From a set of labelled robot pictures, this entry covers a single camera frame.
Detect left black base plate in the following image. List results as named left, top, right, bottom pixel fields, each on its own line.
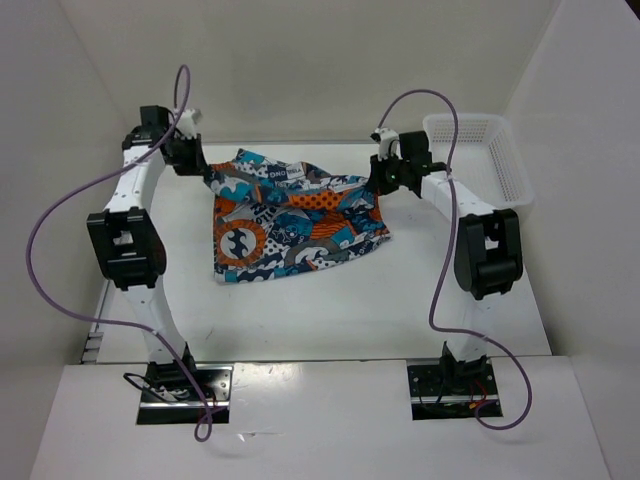
left=123, top=364, right=233, bottom=425

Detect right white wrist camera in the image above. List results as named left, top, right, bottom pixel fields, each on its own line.
left=370, top=127, right=399, bottom=161

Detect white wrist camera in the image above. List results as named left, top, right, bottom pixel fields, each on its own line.
left=176, top=108, right=203, bottom=140
left=370, top=127, right=399, bottom=161

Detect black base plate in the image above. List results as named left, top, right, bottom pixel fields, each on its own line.
left=123, top=364, right=233, bottom=425
left=406, top=359, right=503, bottom=421

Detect colourful patterned shorts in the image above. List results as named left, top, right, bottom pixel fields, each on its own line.
left=211, top=149, right=391, bottom=284

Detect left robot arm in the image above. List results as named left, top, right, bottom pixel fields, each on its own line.
left=87, top=105, right=206, bottom=402

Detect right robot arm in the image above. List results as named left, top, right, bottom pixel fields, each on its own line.
left=366, top=127, right=523, bottom=393

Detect white plastic basket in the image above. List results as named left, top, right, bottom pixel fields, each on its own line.
left=423, top=113, right=535, bottom=211

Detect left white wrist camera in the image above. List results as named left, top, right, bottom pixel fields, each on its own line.
left=176, top=108, right=203, bottom=140

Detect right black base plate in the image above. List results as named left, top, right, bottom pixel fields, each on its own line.
left=406, top=359, right=503, bottom=421

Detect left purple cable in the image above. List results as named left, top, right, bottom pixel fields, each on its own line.
left=23, top=63, right=226, bottom=443

